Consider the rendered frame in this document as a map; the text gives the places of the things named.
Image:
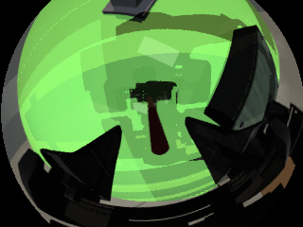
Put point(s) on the dark red peg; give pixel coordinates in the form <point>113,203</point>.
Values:
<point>159,142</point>

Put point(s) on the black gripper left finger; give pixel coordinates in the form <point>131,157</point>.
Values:
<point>92,165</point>

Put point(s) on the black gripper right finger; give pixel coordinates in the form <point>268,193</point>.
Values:
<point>220,147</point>

